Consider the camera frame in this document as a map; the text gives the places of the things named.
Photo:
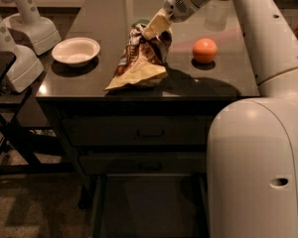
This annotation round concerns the orange ball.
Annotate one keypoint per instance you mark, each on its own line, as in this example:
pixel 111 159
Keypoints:
pixel 204 50

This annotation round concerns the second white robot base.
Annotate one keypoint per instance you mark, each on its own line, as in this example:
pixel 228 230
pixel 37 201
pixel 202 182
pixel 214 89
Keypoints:
pixel 23 66

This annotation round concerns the open bottom drawer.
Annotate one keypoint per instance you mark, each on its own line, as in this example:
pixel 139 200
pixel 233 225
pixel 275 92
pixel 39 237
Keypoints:
pixel 150 206

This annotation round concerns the dark middle left drawer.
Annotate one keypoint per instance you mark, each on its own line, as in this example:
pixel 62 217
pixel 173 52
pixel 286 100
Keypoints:
pixel 143 163

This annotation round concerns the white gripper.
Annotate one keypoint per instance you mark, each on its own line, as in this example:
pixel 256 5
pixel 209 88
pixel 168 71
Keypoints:
pixel 177 4

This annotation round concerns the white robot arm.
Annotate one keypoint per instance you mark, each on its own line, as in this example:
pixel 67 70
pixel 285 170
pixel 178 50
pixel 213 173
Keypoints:
pixel 252 150

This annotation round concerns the brown sea salt chip bag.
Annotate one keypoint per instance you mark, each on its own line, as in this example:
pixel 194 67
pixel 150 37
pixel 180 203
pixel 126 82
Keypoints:
pixel 143 61

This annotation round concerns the dark drawer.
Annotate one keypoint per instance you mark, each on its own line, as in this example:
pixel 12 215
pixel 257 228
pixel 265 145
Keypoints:
pixel 143 163
pixel 137 130

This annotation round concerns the white bowl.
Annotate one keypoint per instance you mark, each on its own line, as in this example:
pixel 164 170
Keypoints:
pixel 76 52

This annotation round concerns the dark top left drawer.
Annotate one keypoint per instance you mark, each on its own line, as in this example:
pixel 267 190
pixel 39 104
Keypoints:
pixel 137 130

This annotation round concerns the green yellow sponge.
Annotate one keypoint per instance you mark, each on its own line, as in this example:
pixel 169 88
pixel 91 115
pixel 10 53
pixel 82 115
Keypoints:
pixel 141 21

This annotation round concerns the white robot base numbered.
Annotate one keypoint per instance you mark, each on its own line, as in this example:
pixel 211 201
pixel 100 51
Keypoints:
pixel 30 28

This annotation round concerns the dark metal side table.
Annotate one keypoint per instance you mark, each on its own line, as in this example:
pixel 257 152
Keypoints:
pixel 21 138

